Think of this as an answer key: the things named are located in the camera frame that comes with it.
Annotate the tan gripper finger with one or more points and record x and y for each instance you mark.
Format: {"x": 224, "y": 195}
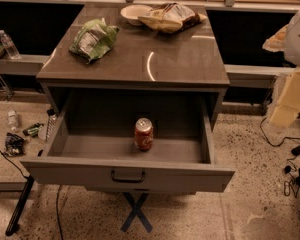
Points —
{"x": 285, "y": 106}
{"x": 276, "y": 43}

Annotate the red coke can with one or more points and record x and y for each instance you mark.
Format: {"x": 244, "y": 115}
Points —
{"x": 143, "y": 134}

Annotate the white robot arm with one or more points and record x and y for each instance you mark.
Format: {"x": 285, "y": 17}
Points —
{"x": 291, "y": 52}

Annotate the grey cabinet with counter top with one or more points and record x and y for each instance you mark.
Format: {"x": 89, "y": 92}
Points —
{"x": 140, "y": 59}

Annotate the open grey top drawer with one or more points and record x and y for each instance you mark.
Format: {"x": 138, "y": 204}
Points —
{"x": 94, "y": 134}

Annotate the clear bottle beside drawer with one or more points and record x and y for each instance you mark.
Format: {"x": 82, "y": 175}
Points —
{"x": 52, "y": 117}

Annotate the green can on floor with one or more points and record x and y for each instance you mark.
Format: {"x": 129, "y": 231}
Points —
{"x": 33, "y": 130}

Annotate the brown chip bag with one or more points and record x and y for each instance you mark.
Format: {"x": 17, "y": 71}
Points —
{"x": 171, "y": 18}

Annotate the white bowl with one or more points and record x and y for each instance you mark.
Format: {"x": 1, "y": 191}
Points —
{"x": 133, "y": 12}

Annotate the green chip bag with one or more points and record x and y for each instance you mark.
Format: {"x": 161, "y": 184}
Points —
{"x": 94, "y": 40}

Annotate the clear water bottle on ledge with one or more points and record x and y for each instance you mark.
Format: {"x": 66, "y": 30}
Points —
{"x": 9, "y": 45}

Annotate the water bottle on floor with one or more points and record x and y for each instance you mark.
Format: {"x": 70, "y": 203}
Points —
{"x": 13, "y": 120}

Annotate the black snack bag on floor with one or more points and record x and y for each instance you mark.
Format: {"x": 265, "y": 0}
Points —
{"x": 14, "y": 144}

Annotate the black stand leg left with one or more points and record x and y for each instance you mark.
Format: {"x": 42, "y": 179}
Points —
{"x": 13, "y": 223}

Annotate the black power adapter with cable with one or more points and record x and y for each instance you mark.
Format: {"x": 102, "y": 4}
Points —
{"x": 295, "y": 151}

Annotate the black drawer handle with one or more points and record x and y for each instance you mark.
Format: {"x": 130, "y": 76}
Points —
{"x": 129, "y": 179}

